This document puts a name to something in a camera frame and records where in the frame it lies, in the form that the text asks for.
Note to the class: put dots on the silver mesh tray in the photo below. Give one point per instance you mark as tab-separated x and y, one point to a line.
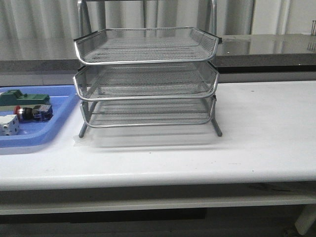
147	112
146	45
146	81

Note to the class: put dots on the red emergency stop button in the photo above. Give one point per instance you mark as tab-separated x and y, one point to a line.
38	113

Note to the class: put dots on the blue plastic tray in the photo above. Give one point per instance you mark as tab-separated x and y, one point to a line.
63	99

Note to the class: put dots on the white electrical module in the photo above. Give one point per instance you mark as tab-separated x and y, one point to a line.
9	125

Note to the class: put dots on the green terminal block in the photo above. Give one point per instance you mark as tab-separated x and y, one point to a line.
16	97

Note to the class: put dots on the dark grey back counter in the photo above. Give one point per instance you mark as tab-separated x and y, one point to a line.
236	54

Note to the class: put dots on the white table leg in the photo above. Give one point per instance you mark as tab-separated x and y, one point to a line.
306	219

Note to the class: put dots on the grey metal rack frame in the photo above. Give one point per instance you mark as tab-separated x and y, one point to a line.
213	121

